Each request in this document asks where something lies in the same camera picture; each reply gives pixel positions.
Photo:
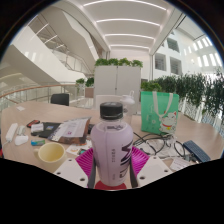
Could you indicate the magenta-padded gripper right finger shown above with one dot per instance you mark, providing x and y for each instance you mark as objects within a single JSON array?
[{"x": 141, "y": 161}]

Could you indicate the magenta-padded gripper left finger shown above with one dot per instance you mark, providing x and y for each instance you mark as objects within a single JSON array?
[{"x": 83, "y": 161}]

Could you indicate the purple drink bottle black cap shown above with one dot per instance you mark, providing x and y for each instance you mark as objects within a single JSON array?
[{"x": 111, "y": 146}]

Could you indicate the cream yellow mug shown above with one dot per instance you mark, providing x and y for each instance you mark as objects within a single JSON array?
[{"x": 51, "y": 154}]

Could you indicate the open printed booklet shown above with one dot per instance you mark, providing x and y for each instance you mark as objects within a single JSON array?
[{"x": 71, "y": 130}]

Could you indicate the black power adapter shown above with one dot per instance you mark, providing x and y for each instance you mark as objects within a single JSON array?
[{"x": 90, "y": 128}]

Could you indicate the white tissue packet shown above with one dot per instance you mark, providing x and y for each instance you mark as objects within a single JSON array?
[{"x": 180, "y": 164}]

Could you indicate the black notebook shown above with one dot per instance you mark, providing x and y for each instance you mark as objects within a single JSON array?
[{"x": 50, "y": 128}]

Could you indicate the teal marker pen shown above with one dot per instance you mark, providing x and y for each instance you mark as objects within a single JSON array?
[{"x": 37, "y": 142}]

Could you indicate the green tote bag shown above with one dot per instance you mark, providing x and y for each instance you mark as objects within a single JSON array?
[{"x": 159, "y": 111}]

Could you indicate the small white box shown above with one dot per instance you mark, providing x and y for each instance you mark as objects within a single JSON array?
[{"x": 36, "y": 128}]

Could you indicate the clear plastic tumbler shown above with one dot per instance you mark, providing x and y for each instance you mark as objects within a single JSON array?
[{"x": 129, "y": 100}]

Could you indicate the small red black case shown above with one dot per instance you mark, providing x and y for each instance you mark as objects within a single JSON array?
[{"x": 32, "y": 123}]

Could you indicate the white computer mouse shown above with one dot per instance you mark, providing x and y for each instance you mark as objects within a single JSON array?
[{"x": 21, "y": 140}]

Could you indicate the black chair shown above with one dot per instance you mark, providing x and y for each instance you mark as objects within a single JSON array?
[{"x": 60, "y": 99}]

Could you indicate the small white case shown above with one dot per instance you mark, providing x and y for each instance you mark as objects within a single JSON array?
[{"x": 21, "y": 130}]

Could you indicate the potted green plant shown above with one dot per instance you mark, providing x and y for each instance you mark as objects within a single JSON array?
[
  {"x": 80, "y": 81},
  {"x": 89, "y": 83}
]

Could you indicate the white paper slip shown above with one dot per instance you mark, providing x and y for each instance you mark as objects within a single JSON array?
[{"x": 20, "y": 108}]

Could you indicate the white cabinet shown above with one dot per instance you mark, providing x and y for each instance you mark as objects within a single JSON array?
[{"x": 116, "y": 81}]

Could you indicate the row of green plants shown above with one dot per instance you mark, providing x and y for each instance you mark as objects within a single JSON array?
[{"x": 196, "y": 90}]

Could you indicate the green plants atop cabinet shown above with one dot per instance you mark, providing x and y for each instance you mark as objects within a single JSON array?
[{"x": 118, "y": 62}]

